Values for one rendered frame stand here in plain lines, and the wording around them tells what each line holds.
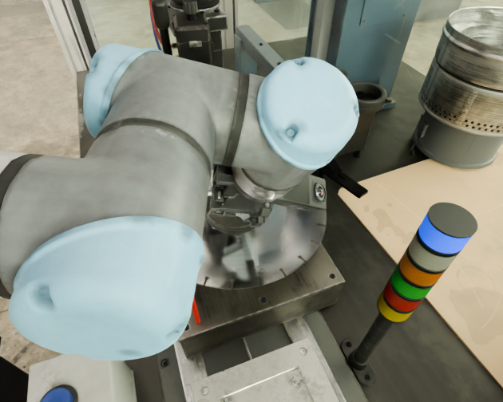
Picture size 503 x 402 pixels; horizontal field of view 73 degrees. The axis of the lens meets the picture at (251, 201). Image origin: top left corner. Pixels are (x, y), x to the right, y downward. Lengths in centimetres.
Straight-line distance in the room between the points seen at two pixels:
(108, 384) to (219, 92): 44
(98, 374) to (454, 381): 60
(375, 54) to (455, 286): 74
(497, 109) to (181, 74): 87
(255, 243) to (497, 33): 91
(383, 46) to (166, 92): 106
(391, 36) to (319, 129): 102
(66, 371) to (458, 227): 53
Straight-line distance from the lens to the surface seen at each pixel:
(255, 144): 25
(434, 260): 40
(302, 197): 44
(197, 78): 26
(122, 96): 24
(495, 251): 98
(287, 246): 57
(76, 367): 59
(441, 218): 38
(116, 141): 19
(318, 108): 24
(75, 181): 17
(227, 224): 59
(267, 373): 53
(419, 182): 107
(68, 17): 162
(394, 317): 51
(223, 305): 63
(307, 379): 54
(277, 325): 72
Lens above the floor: 141
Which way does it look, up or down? 47 degrees down
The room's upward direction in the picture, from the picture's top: straight up
